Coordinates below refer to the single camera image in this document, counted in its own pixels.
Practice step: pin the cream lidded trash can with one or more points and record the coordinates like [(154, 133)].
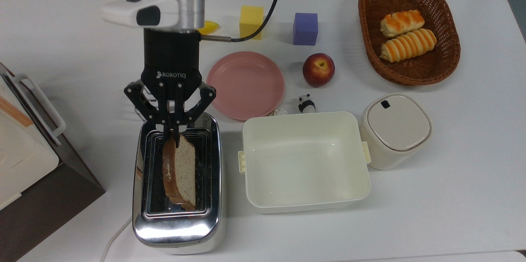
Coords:
[(396, 122)]

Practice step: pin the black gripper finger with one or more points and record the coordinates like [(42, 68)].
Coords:
[(144, 105), (201, 101)]

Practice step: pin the panda figurine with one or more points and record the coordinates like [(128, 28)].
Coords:
[(306, 105)]

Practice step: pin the yellow foam cube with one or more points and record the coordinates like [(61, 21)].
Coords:
[(248, 19)]

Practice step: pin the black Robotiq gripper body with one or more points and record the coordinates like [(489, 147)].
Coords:
[(172, 56)]

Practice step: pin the yellow plastic banana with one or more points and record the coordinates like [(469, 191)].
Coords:
[(210, 27)]

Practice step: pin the short orange-glazed bread roll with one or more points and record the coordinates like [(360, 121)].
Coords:
[(400, 23)]

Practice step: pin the cream rectangular plastic bin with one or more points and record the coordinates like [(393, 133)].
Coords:
[(304, 159)]

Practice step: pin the white and brown oven appliance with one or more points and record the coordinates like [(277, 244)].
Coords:
[(49, 208)]

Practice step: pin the chrome and cream toaster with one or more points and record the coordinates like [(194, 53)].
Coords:
[(176, 233)]

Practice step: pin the red apple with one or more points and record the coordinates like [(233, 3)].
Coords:
[(318, 70)]

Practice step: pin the pink round plate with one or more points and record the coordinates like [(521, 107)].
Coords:
[(244, 85)]

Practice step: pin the brown-crust toast bread slice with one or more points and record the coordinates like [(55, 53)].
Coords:
[(183, 167)]

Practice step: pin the purple foam cube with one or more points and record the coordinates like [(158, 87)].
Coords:
[(305, 29)]

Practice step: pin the long striped bread roll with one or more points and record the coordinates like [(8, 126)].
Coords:
[(407, 46)]

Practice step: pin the brown wicker basket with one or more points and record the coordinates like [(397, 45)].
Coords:
[(448, 50)]

